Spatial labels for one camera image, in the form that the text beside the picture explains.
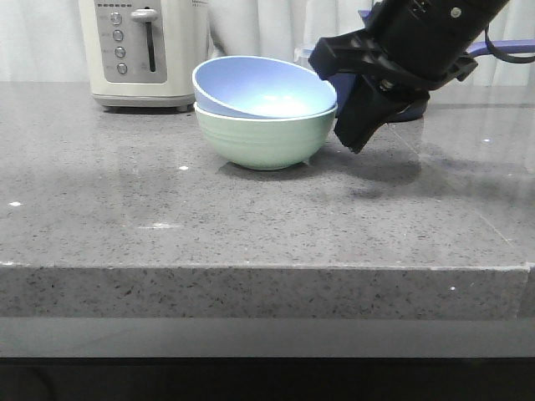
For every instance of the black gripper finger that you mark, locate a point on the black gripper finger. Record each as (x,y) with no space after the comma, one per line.
(368,106)
(352,53)

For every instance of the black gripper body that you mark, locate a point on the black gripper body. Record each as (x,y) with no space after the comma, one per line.
(422,40)

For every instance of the blue bowl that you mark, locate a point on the blue bowl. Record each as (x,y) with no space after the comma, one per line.
(260,88)

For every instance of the green bowl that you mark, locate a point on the green bowl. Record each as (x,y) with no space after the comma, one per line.
(265,144)

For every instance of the clear plastic container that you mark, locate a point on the clear plastic container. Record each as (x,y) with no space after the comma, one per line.
(302,53)

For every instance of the cream toaster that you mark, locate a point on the cream toaster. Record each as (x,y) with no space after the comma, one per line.
(141,53)

